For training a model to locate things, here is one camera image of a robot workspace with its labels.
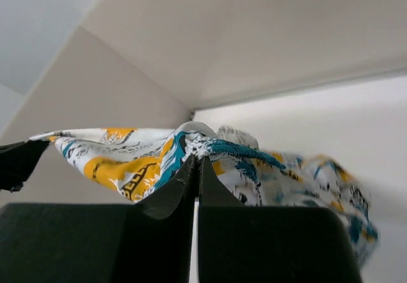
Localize white teal yellow patterned shorts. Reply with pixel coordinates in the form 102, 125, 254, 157
32, 121, 379, 266

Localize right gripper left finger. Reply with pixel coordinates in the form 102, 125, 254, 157
1, 157, 195, 282

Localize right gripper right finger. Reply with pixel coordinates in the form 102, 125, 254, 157
198, 159, 362, 282

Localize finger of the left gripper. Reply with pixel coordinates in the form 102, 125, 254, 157
0, 141, 49, 193

